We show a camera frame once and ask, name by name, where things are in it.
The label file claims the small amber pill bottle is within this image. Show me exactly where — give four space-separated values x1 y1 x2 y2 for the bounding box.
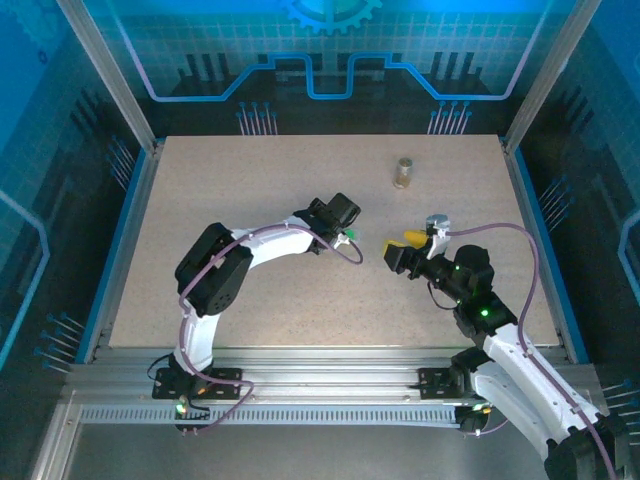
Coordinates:
392 156 415 190

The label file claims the black power connector block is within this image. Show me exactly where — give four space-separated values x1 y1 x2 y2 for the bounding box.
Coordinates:
457 404 494 436
172 397 211 436

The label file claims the grey metal shelf panel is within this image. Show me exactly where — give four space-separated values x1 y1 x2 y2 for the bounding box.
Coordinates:
29 422 631 480

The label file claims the aluminium side rail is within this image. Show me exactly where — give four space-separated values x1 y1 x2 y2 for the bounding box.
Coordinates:
92 142 164 364
501 139 591 364

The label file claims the aluminium frame beam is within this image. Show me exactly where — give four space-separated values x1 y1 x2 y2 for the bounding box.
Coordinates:
64 347 604 409

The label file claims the grey slotted cable duct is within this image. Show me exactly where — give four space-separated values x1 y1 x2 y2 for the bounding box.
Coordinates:
78 407 464 427

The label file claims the aluminium upright post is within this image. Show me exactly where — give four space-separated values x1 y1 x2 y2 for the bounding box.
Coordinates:
502 0 604 154
54 0 162 154

